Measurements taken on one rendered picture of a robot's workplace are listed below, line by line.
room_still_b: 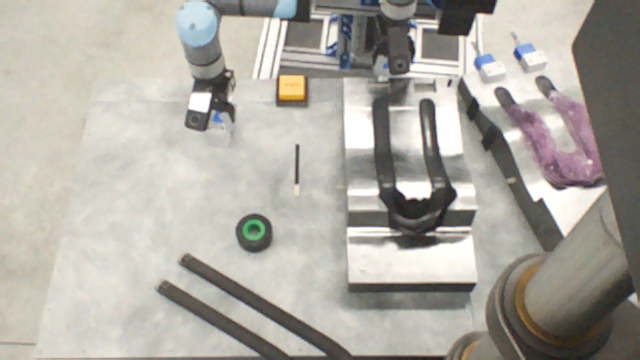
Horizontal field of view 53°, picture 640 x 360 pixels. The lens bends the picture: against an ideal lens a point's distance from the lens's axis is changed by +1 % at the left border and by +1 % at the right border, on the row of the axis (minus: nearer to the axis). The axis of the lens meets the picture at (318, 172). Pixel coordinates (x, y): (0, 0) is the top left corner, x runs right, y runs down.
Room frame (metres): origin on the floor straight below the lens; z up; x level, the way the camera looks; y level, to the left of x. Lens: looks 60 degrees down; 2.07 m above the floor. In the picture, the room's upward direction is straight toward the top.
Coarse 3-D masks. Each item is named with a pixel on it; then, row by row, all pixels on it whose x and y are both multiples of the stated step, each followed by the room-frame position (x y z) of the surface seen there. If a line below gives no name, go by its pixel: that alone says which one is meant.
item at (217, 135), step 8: (232, 96) 0.93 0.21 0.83; (216, 112) 0.88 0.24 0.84; (216, 120) 0.86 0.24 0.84; (208, 128) 0.83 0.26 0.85; (216, 128) 0.83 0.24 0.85; (224, 128) 0.83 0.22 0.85; (208, 136) 0.81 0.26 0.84; (216, 136) 0.81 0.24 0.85; (224, 136) 0.81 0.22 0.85; (208, 144) 0.81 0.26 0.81; (216, 144) 0.81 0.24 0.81; (224, 144) 0.80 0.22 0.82
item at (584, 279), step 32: (608, 192) 0.19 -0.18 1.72; (576, 224) 0.19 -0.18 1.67; (608, 224) 0.17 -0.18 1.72; (576, 256) 0.17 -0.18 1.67; (608, 256) 0.16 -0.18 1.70; (544, 288) 0.17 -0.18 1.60; (576, 288) 0.16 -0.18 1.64; (608, 288) 0.15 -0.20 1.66; (544, 320) 0.16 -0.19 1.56; (576, 320) 0.15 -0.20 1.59; (480, 352) 0.18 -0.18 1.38
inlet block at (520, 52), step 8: (512, 32) 1.11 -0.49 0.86; (520, 40) 1.09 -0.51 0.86; (520, 48) 1.05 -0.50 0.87; (528, 48) 1.05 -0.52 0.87; (520, 56) 1.03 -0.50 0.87; (528, 56) 1.02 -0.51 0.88; (536, 56) 1.02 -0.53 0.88; (544, 56) 1.02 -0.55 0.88; (528, 64) 0.99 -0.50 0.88; (536, 64) 0.99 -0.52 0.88; (544, 64) 1.00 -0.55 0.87; (528, 72) 0.99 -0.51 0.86
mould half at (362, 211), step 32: (352, 96) 0.89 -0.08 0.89; (384, 96) 0.89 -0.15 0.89; (416, 96) 0.89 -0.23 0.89; (448, 96) 0.89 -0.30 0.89; (352, 128) 0.80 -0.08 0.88; (416, 128) 0.80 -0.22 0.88; (448, 128) 0.80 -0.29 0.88; (352, 160) 0.71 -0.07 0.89; (416, 160) 0.71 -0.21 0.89; (448, 160) 0.71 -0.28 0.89; (352, 192) 0.61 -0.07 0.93; (416, 192) 0.61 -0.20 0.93; (352, 224) 0.57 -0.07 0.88; (384, 224) 0.57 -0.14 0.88; (448, 224) 0.57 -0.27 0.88; (352, 256) 0.50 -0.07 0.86; (384, 256) 0.50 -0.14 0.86; (416, 256) 0.50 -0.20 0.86; (448, 256) 0.50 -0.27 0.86; (352, 288) 0.45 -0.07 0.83; (384, 288) 0.45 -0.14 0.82; (416, 288) 0.45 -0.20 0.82; (448, 288) 0.45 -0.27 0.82
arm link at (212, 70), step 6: (222, 54) 0.85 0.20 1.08; (186, 60) 0.83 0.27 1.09; (222, 60) 0.84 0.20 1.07; (192, 66) 0.82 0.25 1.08; (210, 66) 0.82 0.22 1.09; (216, 66) 0.83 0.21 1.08; (222, 66) 0.84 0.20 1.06; (192, 72) 0.82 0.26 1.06; (198, 72) 0.82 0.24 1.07; (204, 72) 0.81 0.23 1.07; (210, 72) 0.82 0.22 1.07; (216, 72) 0.82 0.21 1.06; (204, 78) 0.81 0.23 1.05
